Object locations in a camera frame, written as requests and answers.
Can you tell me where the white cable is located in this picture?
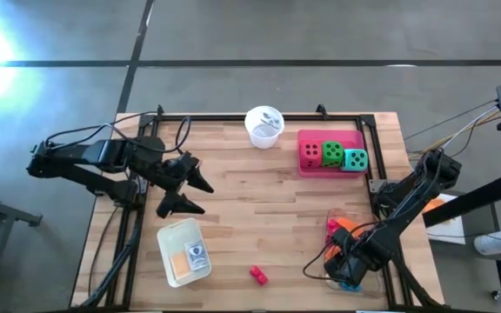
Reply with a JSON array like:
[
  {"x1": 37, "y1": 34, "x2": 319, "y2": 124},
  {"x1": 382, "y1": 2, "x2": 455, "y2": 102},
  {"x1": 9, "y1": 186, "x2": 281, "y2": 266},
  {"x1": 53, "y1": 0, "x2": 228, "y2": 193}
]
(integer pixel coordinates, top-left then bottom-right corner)
[{"x1": 402, "y1": 98, "x2": 501, "y2": 160}]

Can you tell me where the clear plastic bin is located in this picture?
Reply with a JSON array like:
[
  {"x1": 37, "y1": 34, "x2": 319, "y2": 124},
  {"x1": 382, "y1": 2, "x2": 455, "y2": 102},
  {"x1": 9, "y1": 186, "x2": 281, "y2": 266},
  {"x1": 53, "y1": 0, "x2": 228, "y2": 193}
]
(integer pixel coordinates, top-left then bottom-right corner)
[{"x1": 323, "y1": 207, "x2": 385, "y2": 293}]

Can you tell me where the white plastic cup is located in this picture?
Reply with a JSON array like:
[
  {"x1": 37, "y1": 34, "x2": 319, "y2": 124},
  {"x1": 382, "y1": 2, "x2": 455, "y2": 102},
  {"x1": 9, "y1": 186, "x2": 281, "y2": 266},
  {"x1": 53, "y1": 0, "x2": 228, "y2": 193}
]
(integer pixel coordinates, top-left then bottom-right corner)
[{"x1": 244, "y1": 105, "x2": 286, "y2": 150}]

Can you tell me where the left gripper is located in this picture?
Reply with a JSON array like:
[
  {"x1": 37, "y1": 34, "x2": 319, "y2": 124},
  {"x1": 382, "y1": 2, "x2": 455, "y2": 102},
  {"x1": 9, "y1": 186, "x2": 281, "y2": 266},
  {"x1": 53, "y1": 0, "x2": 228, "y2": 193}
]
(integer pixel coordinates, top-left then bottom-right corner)
[{"x1": 154, "y1": 150, "x2": 216, "y2": 220}]

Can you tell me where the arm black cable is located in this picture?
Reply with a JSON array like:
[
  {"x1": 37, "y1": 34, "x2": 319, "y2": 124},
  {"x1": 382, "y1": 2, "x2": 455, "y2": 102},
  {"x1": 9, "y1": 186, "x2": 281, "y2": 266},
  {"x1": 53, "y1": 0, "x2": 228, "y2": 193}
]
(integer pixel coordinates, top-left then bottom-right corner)
[
  {"x1": 43, "y1": 113, "x2": 193, "y2": 156},
  {"x1": 301, "y1": 219, "x2": 393, "y2": 283}
]

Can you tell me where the tan box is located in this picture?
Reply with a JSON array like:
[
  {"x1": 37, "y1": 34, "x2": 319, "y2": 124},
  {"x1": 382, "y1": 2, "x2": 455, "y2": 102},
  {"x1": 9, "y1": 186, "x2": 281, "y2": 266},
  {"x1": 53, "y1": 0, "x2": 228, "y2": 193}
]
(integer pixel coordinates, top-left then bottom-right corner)
[{"x1": 169, "y1": 252, "x2": 191, "y2": 281}]

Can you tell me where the red two-stud brick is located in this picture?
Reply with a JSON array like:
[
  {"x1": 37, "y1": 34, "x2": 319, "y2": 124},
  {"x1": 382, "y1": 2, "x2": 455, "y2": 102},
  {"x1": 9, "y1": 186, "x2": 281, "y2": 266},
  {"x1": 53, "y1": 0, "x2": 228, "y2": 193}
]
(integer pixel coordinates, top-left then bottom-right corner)
[
  {"x1": 325, "y1": 218, "x2": 341, "y2": 238},
  {"x1": 249, "y1": 264, "x2": 270, "y2": 287}
]

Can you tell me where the white paper sheet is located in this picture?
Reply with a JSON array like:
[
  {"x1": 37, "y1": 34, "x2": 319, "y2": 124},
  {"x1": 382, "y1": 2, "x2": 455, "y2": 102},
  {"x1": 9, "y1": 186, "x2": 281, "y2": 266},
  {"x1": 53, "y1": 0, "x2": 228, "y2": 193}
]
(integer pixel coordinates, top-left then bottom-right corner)
[{"x1": 422, "y1": 193, "x2": 467, "y2": 245}]

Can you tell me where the white plastic bin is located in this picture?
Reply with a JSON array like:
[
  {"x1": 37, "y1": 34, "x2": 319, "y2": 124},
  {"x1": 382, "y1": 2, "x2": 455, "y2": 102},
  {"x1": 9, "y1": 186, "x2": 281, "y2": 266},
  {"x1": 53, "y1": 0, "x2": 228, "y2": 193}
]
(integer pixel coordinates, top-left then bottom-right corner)
[{"x1": 156, "y1": 216, "x2": 213, "y2": 290}]

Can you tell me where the person's foot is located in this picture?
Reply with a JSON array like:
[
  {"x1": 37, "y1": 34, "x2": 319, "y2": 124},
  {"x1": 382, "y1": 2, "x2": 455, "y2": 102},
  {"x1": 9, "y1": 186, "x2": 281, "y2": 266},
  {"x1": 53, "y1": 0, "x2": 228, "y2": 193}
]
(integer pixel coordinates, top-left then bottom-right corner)
[{"x1": 473, "y1": 229, "x2": 501, "y2": 256}]

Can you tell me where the black desk bar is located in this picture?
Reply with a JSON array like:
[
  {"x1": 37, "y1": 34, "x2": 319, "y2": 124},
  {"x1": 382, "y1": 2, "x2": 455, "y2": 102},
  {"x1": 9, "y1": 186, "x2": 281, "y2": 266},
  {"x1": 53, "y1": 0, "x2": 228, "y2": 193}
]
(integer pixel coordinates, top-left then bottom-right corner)
[{"x1": 422, "y1": 171, "x2": 501, "y2": 230}]

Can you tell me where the teal foam die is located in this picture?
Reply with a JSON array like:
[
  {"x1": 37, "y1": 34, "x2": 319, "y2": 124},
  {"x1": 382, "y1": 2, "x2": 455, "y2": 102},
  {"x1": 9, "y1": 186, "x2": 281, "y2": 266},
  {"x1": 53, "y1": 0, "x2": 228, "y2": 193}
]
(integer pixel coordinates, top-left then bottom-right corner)
[{"x1": 340, "y1": 148, "x2": 370, "y2": 173}]

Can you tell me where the playing card deck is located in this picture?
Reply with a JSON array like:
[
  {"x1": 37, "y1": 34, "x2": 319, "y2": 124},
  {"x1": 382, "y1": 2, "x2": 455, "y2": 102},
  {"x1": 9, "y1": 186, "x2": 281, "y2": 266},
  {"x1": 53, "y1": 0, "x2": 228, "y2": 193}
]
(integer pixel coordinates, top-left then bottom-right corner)
[{"x1": 184, "y1": 240, "x2": 210, "y2": 272}]

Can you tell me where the orange object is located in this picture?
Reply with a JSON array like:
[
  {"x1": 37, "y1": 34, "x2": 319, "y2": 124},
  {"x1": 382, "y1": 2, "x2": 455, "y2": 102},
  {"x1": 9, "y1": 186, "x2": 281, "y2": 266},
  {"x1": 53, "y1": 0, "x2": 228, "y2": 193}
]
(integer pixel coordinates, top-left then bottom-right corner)
[{"x1": 423, "y1": 197, "x2": 447, "y2": 215}]

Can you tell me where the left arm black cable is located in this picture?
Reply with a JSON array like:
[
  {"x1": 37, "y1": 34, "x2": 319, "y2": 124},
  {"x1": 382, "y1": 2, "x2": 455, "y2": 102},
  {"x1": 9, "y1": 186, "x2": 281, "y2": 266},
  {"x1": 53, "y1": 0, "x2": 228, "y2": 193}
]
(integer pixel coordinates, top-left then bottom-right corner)
[{"x1": 43, "y1": 113, "x2": 193, "y2": 156}]

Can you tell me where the red foam die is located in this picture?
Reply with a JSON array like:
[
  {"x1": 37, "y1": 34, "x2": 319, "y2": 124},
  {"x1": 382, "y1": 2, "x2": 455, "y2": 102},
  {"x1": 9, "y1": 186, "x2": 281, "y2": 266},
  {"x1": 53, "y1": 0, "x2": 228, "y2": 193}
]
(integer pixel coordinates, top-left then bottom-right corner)
[{"x1": 298, "y1": 139, "x2": 324, "y2": 170}]

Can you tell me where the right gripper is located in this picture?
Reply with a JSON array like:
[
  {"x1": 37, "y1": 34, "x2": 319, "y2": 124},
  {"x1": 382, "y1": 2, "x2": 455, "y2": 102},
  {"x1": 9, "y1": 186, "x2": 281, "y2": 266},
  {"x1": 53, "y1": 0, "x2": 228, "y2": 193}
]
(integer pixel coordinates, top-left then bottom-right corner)
[{"x1": 323, "y1": 228, "x2": 393, "y2": 286}]

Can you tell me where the pink plastic bin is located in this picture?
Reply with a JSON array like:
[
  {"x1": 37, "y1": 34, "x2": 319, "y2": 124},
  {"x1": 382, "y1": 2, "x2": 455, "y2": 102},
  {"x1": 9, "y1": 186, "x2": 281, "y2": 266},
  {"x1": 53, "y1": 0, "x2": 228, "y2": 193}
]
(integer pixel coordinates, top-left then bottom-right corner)
[{"x1": 297, "y1": 129, "x2": 370, "y2": 180}]

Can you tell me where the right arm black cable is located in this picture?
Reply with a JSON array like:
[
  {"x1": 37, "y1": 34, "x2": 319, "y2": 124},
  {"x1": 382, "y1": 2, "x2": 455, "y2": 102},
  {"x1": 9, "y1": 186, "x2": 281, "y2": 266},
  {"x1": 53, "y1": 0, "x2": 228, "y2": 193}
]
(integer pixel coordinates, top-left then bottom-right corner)
[{"x1": 301, "y1": 219, "x2": 393, "y2": 283}]

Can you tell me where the green foam die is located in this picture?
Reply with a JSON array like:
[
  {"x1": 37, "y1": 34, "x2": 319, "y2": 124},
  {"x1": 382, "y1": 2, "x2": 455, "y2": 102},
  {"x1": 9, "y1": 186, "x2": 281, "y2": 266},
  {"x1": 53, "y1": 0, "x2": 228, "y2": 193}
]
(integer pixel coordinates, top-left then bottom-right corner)
[{"x1": 321, "y1": 140, "x2": 346, "y2": 169}]

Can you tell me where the grey metal side table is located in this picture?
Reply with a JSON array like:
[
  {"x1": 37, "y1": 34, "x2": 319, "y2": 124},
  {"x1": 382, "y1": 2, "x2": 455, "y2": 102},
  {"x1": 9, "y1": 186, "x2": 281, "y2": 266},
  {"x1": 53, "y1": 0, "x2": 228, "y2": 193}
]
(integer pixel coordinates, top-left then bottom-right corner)
[{"x1": 0, "y1": 186, "x2": 43, "y2": 301}]

